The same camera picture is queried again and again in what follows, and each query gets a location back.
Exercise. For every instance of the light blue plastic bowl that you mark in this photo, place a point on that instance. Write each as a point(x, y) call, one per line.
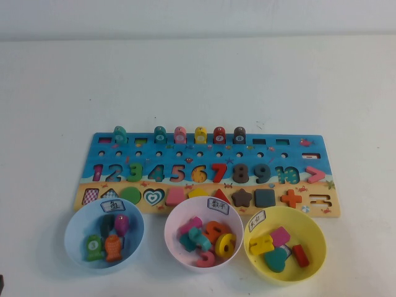
point(74, 235)

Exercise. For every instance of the light teal fish piece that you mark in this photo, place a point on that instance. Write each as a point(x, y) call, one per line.
point(118, 135)

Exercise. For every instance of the magenta number one piece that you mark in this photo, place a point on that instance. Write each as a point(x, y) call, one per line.
point(191, 225)

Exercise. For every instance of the red fish piece numbered seven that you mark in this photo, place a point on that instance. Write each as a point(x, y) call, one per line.
point(219, 135)

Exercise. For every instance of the yellow pentagon piece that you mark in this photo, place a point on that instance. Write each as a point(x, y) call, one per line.
point(199, 194)

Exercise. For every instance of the brown star piece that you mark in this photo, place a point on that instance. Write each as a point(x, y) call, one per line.
point(242, 198)

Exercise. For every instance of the green number three piece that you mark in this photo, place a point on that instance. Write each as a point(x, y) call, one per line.
point(133, 172)

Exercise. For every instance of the red number seven piece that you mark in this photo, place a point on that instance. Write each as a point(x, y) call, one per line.
point(220, 171)

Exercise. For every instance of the brown number eight piece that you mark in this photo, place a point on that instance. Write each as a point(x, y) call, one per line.
point(241, 173)

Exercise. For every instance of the brown fish piece numbered eight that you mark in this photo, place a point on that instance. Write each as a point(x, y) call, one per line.
point(239, 135)

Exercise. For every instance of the yellow number six piece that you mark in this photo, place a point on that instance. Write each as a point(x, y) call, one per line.
point(227, 244)

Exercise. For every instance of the magenta rectangle piece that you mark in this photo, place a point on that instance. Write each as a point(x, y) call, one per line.
point(280, 235)

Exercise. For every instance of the teal fish piece numbered four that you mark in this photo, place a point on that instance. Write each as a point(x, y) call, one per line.
point(160, 135)

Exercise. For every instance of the pink plastic bowl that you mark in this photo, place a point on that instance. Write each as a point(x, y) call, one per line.
point(173, 229)

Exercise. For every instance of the orange plus sign piece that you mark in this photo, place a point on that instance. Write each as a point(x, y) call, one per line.
point(290, 198)

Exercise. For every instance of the teal number two piece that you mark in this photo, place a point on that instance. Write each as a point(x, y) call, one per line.
point(199, 238)

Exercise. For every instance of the blue white patterned shape piece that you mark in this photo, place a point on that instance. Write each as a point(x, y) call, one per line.
point(288, 250)

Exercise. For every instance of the dark grey fish piece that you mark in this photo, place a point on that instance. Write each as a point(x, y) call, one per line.
point(106, 225)

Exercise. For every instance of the dark grey square piece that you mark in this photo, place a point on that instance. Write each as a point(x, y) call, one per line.
point(265, 198)

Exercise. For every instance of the yellow fish piece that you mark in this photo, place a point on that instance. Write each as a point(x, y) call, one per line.
point(200, 135)

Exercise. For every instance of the paper label on blue bowl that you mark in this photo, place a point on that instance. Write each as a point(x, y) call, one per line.
point(112, 205)

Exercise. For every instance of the green fish piece numbered three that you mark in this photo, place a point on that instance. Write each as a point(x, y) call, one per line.
point(92, 247)

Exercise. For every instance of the pink trapezoid piece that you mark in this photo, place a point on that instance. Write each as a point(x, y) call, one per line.
point(175, 197)

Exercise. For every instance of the colourful wooden puzzle board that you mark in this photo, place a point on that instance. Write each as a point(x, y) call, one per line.
point(208, 159)

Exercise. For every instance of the purple fish piece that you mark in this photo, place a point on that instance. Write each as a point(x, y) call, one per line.
point(121, 224)

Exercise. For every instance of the red triangle piece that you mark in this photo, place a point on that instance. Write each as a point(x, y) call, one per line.
point(220, 195)

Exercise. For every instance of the paper label on yellow bowl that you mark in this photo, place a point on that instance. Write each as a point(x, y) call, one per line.
point(257, 219)

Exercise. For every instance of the red minus sign piece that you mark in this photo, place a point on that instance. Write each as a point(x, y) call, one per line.
point(300, 255)

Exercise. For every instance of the pink fish piece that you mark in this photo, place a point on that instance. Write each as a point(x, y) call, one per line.
point(180, 135)

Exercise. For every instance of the pink greater-than sign piece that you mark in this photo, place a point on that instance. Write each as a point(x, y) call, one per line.
point(315, 174)

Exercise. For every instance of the paper label on pink bowl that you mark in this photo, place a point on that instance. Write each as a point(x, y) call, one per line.
point(218, 204)

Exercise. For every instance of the orange fish piece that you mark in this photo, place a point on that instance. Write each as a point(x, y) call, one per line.
point(113, 247)

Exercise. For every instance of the yellow plastic bowl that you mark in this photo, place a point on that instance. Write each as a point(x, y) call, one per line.
point(312, 235)

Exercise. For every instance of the teal number four piece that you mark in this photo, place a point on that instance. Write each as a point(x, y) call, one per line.
point(185, 242)

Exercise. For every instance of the green circle piece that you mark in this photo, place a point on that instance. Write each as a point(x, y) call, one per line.
point(131, 196)

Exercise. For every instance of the teal heart piece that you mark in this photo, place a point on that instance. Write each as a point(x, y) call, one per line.
point(275, 260)

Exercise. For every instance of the yellow equals sign piece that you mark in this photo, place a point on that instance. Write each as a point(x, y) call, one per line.
point(261, 244)

